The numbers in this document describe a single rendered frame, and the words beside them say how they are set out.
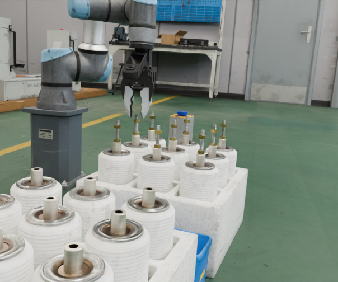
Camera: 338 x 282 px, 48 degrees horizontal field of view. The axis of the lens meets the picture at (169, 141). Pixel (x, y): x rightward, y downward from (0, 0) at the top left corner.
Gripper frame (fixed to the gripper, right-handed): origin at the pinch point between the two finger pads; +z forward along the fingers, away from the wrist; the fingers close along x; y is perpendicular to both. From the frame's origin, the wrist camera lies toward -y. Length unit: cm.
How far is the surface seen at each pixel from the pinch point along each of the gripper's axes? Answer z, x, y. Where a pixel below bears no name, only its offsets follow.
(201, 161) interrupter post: 8.2, -22.5, -15.1
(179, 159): 11.1, -14.8, -4.6
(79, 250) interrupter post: 7, -17, -69
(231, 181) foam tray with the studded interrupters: 16.7, -29.6, 0.1
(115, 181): 16.3, -0.3, -15.6
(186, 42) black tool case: -46, 78, 452
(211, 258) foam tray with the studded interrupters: 29.6, -27.7, -22.5
